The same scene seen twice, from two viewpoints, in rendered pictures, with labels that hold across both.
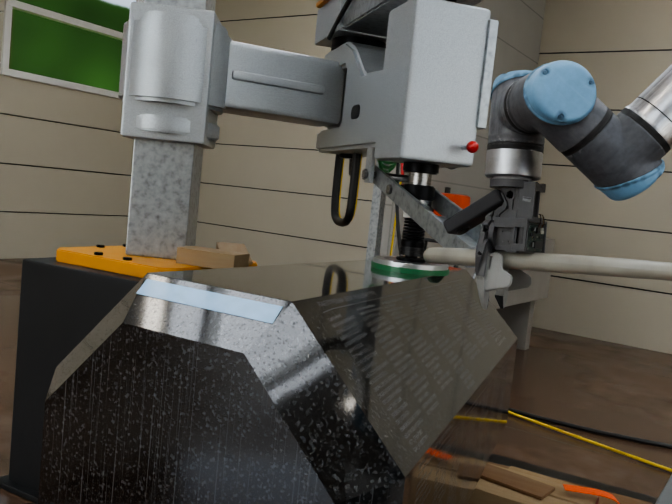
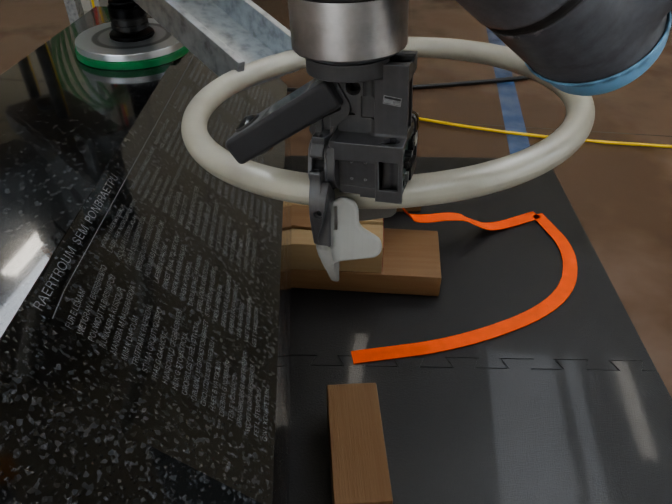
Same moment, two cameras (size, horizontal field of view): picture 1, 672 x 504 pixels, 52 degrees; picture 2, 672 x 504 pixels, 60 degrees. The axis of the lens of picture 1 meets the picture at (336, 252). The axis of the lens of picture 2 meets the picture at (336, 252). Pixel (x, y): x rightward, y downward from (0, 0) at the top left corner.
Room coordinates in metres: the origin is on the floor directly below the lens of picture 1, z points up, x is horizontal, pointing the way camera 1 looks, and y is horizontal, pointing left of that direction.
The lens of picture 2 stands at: (0.73, -0.07, 1.26)
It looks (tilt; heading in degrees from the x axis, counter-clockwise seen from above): 39 degrees down; 334
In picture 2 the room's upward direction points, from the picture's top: straight up
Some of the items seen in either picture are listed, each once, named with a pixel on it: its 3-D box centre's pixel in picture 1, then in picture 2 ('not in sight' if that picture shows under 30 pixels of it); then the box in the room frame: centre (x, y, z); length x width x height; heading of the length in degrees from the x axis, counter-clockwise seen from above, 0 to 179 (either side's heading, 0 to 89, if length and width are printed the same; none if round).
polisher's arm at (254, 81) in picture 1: (235, 79); not in sight; (2.36, 0.40, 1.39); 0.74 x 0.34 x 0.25; 116
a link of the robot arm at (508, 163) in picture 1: (514, 167); (350, 21); (1.14, -0.28, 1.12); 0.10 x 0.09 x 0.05; 138
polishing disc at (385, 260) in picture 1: (410, 262); (133, 38); (1.94, -0.21, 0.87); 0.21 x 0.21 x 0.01
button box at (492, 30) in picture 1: (480, 76); not in sight; (1.90, -0.34, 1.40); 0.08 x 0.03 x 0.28; 18
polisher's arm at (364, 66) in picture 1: (382, 110); not in sight; (2.31, -0.10, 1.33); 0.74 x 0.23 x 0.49; 18
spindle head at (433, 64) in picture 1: (417, 95); not in sight; (2.01, -0.19, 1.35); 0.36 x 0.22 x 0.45; 18
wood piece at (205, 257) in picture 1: (213, 258); not in sight; (2.12, 0.38, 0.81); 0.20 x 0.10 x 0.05; 71
